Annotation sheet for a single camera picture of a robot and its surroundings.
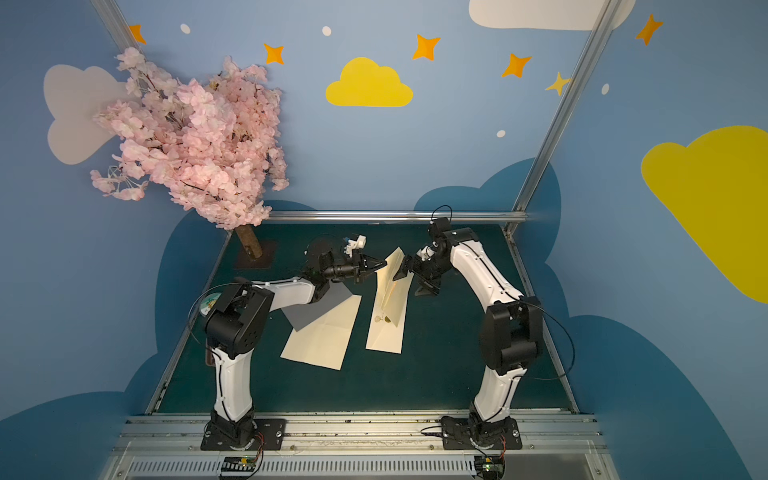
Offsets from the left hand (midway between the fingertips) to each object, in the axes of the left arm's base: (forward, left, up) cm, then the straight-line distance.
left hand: (389, 260), depth 85 cm
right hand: (-5, -6, -4) cm, 8 cm away
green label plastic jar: (-8, +55, -13) cm, 57 cm away
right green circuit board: (-47, -27, -23) cm, 59 cm away
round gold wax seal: (-8, 0, -20) cm, 22 cm away
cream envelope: (+3, -2, -4) cm, 6 cm away
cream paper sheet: (-16, +20, -21) cm, 33 cm away
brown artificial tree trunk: (+15, +49, -9) cm, 52 cm away
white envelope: (-8, -1, -8) cm, 12 cm away
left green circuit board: (-48, +36, -23) cm, 64 cm away
